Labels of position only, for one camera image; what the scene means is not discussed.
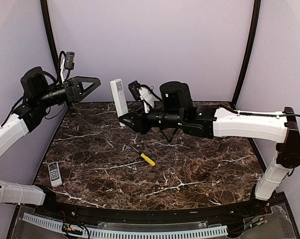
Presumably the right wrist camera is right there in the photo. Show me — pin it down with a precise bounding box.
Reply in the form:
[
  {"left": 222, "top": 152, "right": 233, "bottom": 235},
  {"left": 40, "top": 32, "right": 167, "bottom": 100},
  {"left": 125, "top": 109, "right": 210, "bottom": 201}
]
[{"left": 128, "top": 81, "right": 140, "bottom": 101}]

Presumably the black front rail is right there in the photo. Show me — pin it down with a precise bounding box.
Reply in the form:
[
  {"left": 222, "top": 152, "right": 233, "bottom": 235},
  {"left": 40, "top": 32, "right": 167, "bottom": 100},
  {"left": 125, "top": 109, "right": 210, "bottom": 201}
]
[{"left": 35, "top": 194, "right": 285, "bottom": 225}]

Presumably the white slotted cable duct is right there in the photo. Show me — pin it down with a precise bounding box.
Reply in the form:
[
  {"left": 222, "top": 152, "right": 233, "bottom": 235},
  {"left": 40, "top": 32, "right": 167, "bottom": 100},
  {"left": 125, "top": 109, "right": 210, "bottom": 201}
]
[{"left": 22, "top": 213, "right": 228, "bottom": 239}]

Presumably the right black frame post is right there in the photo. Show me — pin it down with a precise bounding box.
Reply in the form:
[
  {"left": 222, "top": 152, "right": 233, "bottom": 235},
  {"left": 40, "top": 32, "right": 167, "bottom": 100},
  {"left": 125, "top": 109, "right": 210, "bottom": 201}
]
[{"left": 231, "top": 0, "right": 261, "bottom": 108}]

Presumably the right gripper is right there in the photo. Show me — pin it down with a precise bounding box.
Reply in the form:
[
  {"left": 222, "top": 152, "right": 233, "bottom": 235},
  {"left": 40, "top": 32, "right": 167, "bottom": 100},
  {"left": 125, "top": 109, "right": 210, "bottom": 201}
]
[{"left": 118, "top": 103, "right": 184, "bottom": 134}]

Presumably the yellow handled screwdriver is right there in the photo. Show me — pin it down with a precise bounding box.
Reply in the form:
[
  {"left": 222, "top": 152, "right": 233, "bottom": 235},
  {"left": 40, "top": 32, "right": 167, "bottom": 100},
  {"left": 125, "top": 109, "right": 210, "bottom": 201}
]
[{"left": 132, "top": 147, "right": 156, "bottom": 167}]

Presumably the left black frame post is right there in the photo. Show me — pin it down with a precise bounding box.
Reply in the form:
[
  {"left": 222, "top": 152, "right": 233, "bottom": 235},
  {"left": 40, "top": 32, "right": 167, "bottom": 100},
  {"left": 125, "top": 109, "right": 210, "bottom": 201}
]
[{"left": 40, "top": 0, "right": 61, "bottom": 83}]

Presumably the black frame post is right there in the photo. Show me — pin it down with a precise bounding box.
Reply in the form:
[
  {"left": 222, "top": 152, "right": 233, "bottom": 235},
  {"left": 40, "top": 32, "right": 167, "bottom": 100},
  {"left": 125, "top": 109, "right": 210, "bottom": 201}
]
[
  {"left": 40, "top": 0, "right": 61, "bottom": 83},
  {"left": 231, "top": 0, "right": 261, "bottom": 108}
]

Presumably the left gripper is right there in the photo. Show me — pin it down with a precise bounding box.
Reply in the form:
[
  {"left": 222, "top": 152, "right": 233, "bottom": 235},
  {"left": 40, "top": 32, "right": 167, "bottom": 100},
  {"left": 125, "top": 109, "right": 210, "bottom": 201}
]
[{"left": 36, "top": 75, "right": 101, "bottom": 108}]

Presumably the white remote control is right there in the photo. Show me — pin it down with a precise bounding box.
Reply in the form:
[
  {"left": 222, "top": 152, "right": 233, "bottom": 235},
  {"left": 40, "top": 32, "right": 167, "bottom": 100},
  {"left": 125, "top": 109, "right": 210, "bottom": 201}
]
[{"left": 110, "top": 79, "right": 128, "bottom": 117}]

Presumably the grey remote control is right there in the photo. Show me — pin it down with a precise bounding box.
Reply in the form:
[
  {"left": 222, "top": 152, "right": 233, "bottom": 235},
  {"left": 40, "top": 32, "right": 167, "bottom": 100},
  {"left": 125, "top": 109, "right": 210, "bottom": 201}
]
[{"left": 48, "top": 162, "right": 63, "bottom": 188}]

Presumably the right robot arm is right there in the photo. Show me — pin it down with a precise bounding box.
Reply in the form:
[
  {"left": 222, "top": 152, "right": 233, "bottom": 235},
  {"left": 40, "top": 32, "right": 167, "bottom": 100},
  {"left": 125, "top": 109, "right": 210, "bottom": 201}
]
[{"left": 118, "top": 81, "right": 300, "bottom": 216}]

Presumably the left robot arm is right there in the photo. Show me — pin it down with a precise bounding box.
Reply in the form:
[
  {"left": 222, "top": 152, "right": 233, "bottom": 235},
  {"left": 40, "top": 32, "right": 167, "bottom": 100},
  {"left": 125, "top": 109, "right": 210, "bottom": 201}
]
[{"left": 0, "top": 66, "right": 101, "bottom": 217}]

